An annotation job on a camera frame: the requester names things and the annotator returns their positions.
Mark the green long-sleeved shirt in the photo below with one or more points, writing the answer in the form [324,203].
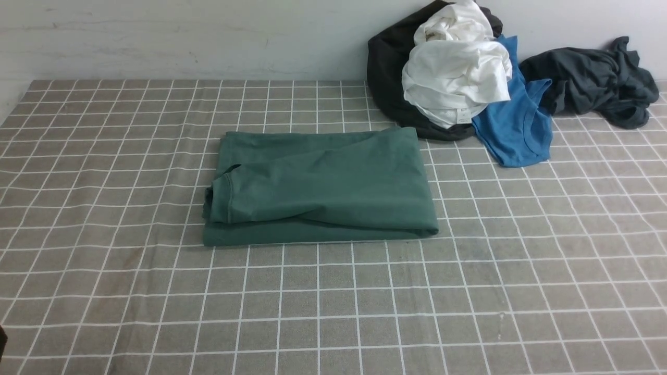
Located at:
[282,188]

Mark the white crumpled shirt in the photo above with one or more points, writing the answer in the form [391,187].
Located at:
[456,68]

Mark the blue shirt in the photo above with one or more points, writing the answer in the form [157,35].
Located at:
[518,132]

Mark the dark grey crumpled shirt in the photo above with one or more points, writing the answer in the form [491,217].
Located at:
[607,81]

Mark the black garment under pile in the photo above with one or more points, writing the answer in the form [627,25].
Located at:
[388,52]

